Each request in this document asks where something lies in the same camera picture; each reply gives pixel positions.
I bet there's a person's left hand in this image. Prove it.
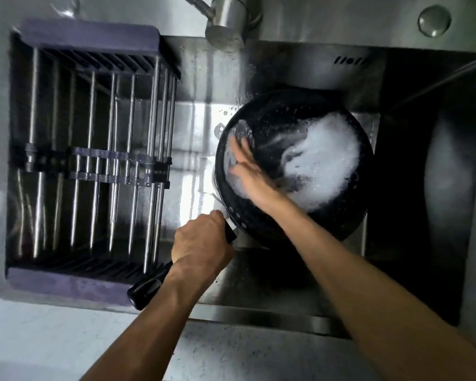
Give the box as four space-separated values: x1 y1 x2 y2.
170 210 237 279

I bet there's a person's right hand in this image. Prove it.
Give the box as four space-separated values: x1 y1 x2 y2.
227 135 291 212

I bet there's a black frying pan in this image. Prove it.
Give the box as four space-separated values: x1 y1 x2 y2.
126 87 376 311

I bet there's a person's right forearm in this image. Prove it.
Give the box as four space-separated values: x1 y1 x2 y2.
262 192 476 381

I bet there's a person's left forearm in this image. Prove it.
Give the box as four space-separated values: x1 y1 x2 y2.
80 262 214 381

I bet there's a white soap foam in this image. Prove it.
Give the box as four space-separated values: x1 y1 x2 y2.
278 112 362 213

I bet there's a stainless steel faucet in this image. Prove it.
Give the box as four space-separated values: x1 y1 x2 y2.
180 0 263 53

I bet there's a stainless steel kitchen sink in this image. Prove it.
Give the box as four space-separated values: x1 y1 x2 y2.
0 0 476 343

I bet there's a purple and steel drain rack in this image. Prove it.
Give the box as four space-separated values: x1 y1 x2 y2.
5 17 182 307

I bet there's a round steel sink cap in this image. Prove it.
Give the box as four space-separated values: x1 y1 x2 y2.
417 4 452 38

